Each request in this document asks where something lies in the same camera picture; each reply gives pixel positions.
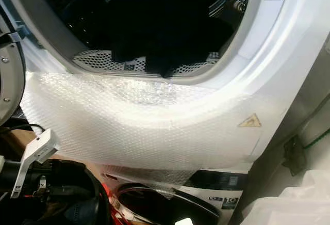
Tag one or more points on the clear bubble wrap sheet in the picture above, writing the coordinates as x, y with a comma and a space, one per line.
134, 132

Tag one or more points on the blue jeans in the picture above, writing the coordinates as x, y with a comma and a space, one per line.
80, 214

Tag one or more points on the grey round machine door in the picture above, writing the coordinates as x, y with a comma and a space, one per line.
11, 75

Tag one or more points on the perforated grey lint filter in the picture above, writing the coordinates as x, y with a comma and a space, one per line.
93, 61

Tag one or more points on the black laundry basket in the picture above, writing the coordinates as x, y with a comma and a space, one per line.
96, 194

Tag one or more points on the yellow triangle warning sticker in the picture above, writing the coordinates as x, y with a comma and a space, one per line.
250, 122

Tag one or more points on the dark round washer door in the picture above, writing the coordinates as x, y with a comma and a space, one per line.
165, 204

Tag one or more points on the black wall bracket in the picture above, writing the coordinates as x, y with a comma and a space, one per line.
295, 155

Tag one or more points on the white washer with black panel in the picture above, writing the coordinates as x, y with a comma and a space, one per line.
227, 183

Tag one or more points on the white front-load drum machine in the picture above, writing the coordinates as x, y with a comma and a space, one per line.
289, 39

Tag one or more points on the red plastic basket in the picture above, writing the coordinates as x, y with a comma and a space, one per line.
109, 202

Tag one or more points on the brown cloth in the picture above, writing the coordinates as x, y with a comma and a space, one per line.
52, 210

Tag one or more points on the white plastic bag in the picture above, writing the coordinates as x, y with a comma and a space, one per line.
289, 204

